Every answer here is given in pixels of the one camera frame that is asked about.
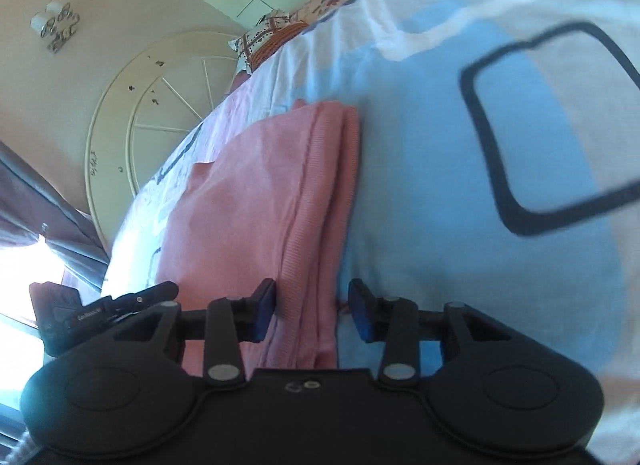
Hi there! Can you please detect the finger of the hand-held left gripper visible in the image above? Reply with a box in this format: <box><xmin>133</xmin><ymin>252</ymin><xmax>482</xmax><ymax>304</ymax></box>
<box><xmin>112</xmin><ymin>281</ymin><xmax>180</xmax><ymax>318</ymax></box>

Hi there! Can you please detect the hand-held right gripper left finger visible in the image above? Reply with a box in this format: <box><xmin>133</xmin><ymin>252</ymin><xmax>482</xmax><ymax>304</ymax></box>
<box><xmin>110</xmin><ymin>277</ymin><xmax>277</xmax><ymax>388</ymax></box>

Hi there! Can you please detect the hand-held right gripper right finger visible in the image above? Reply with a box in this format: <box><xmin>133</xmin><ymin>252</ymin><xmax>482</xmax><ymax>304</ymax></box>
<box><xmin>347</xmin><ymin>279</ymin><xmax>516</xmax><ymax>388</ymax></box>

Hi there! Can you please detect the pink shirt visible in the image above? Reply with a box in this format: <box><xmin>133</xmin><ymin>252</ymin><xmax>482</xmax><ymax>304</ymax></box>
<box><xmin>154</xmin><ymin>100</ymin><xmax>362</xmax><ymax>377</ymax></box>

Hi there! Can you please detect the dark curtain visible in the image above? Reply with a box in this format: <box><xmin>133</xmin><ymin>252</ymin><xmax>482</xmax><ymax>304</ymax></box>
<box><xmin>0</xmin><ymin>140</ymin><xmax>112</xmax><ymax>296</ymax></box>

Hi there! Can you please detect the pastel patterned bed sheet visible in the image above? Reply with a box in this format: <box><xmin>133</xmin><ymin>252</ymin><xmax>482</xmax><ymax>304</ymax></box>
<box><xmin>100</xmin><ymin>0</ymin><xmax>640</xmax><ymax>451</ymax></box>

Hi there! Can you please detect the cream round bed headboard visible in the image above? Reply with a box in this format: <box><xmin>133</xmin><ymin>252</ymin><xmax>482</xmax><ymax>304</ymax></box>
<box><xmin>85</xmin><ymin>28</ymin><xmax>241</xmax><ymax>251</ymax></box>

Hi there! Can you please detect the white patterned pillow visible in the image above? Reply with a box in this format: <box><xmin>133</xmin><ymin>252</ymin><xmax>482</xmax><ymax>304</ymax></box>
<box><xmin>229</xmin><ymin>10</ymin><xmax>311</xmax><ymax>71</ymax></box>

